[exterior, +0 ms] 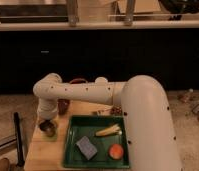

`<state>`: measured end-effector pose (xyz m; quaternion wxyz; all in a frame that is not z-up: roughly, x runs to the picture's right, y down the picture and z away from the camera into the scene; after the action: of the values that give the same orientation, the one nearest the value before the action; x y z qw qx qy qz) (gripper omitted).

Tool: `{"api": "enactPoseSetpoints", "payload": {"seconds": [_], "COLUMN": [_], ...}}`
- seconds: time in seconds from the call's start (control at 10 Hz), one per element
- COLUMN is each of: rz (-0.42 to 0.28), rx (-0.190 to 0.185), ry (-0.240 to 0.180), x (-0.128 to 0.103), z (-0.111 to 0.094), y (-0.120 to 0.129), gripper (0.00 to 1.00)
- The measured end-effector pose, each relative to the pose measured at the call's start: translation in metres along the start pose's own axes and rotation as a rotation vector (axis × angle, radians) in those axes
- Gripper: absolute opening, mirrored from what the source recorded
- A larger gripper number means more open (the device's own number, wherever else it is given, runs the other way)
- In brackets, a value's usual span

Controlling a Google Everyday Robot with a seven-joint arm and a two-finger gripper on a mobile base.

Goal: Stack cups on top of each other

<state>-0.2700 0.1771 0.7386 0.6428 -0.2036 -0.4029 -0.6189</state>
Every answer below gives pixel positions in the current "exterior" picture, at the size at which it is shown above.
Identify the green cup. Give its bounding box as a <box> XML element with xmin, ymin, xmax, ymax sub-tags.
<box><xmin>44</xmin><ymin>127</ymin><xmax>57</xmax><ymax>140</ymax></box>

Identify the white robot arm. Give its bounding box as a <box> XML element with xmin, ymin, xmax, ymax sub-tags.
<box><xmin>33</xmin><ymin>73</ymin><xmax>183</xmax><ymax>171</ymax></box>

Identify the dark red cup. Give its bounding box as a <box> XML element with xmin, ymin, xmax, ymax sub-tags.
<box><xmin>58</xmin><ymin>99</ymin><xmax>70</xmax><ymax>115</ymax></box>

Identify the wooden table board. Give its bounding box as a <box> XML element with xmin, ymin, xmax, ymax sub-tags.
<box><xmin>24</xmin><ymin>101</ymin><xmax>111</xmax><ymax>171</ymax></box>

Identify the green plastic tray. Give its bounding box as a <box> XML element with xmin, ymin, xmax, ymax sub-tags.
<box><xmin>62</xmin><ymin>115</ymin><xmax>130</xmax><ymax>169</ymax></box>

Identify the grey blue sponge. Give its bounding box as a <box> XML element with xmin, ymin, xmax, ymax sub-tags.
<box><xmin>76</xmin><ymin>136</ymin><xmax>98</xmax><ymax>160</ymax></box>

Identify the orange cup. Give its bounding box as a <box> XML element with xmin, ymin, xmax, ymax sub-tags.
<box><xmin>70</xmin><ymin>78</ymin><xmax>88</xmax><ymax>84</ymax></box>

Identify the yellow corn toy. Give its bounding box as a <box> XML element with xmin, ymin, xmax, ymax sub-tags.
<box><xmin>95</xmin><ymin>124</ymin><xmax>121</xmax><ymax>137</ymax></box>

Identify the brown toy cluster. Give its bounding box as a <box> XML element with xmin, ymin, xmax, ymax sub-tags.
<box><xmin>92</xmin><ymin>106</ymin><xmax>122</xmax><ymax>116</ymax></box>

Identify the orange round toy fruit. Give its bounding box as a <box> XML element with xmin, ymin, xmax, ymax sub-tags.
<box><xmin>109</xmin><ymin>144</ymin><xmax>124</xmax><ymax>160</ymax></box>

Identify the black vertical post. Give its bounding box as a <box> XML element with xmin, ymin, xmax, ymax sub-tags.
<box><xmin>14</xmin><ymin>112</ymin><xmax>25</xmax><ymax>167</ymax></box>

